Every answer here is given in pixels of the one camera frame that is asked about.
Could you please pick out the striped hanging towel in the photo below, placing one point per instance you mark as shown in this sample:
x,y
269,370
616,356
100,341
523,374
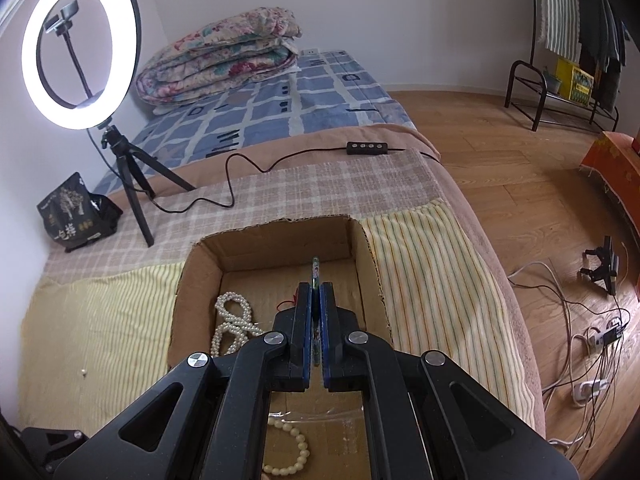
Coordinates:
x,y
562,20

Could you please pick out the plaid beige blanket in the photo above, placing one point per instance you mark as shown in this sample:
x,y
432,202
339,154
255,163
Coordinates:
x,y
300,195

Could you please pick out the small black floor tripod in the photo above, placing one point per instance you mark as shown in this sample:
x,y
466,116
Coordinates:
x,y
607,265

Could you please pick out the black phone holder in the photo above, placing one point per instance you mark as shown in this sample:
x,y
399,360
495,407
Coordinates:
x,y
70,10

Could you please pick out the yellow box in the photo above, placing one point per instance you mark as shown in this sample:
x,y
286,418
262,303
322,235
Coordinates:
x,y
575,82

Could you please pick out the folded floral quilt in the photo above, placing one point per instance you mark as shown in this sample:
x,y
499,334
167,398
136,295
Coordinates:
x,y
225,55

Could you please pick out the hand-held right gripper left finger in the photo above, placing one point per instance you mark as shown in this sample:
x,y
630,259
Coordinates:
x,y
310,330

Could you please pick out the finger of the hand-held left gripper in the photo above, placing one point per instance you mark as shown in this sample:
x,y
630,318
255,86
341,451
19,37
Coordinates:
x,y
50,452

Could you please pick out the cardboard box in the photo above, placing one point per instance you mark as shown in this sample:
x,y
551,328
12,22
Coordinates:
x,y
280,255

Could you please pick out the small grey pot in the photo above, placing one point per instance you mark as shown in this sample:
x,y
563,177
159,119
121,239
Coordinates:
x,y
552,82

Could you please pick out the green bangle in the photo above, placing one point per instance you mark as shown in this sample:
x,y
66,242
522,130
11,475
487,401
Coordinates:
x,y
315,270

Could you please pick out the black metal clothes rack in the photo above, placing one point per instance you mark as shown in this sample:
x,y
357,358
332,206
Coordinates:
x,y
525,62

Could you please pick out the blue checked bed sheet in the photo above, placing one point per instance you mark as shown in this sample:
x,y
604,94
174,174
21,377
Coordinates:
x,y
325,95

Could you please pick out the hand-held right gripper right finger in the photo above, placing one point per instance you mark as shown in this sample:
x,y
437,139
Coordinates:
x,y
324,330

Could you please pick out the orange cloth covered table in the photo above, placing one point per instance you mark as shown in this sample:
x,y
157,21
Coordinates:
x,y
615,165

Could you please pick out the white power strip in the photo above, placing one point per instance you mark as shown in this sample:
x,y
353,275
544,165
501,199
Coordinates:
x,y
610,336

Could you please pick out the white plug adapter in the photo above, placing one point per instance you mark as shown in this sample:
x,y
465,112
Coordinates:
x,y
590,391

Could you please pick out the black snack bag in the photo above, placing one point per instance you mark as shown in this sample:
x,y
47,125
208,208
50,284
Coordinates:
x,y
70,215

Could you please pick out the dark hanging jacket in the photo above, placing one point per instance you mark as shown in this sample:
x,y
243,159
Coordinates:
x,y
615,60

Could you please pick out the red box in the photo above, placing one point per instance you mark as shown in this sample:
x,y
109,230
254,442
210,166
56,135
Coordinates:
x,y
636,142

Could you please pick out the dark green hanging coat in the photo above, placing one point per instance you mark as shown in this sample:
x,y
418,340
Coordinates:
x,y
592,20

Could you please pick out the brown bed cover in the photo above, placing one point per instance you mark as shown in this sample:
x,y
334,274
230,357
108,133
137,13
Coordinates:
x,y
490,240

